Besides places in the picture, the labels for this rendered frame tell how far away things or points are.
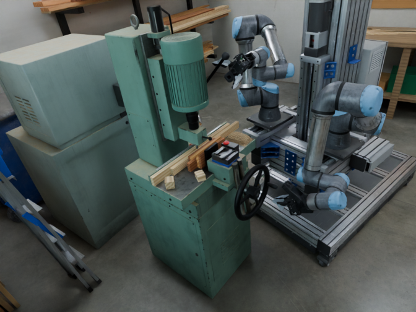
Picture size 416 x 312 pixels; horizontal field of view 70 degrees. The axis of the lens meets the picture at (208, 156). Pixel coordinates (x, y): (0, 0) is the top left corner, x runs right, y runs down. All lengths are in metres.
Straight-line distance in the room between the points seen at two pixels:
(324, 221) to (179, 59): 1.47
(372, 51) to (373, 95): 0.79
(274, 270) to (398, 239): 0.91
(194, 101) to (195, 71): 0.13
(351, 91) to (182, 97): 0.68
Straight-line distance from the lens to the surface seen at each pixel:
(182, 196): 1.33
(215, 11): 4.64
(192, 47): 1.26
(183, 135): 1.51
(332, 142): 1.75
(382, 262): 2.35
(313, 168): 1.41
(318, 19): 1.75
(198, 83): 1.31
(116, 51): 1.54
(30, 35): 3.45
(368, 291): 2.19
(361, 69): 2.06
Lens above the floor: 1.77
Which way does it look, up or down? 34 degrees down
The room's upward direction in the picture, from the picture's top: 7 degrees counter-clockwise
